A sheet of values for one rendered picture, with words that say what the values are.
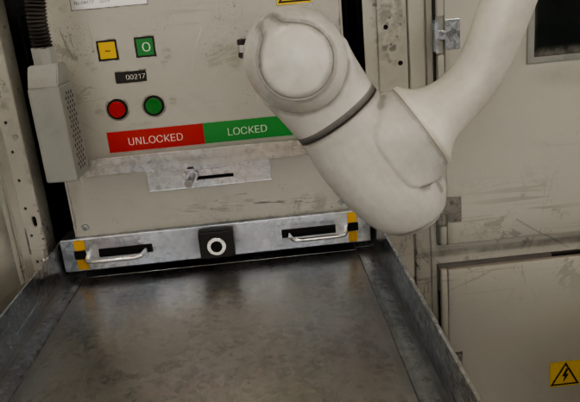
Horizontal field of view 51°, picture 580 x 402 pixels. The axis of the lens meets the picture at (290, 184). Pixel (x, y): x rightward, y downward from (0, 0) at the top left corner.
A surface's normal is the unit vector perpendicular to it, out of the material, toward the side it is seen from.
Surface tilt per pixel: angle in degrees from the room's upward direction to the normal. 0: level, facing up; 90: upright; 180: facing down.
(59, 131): 90
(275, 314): 0
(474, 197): 90
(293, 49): 80
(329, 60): 85
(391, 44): 90
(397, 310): 0
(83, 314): 0
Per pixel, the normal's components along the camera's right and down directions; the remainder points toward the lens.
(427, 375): -0.09, -0.95
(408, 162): 0.16, 0.26
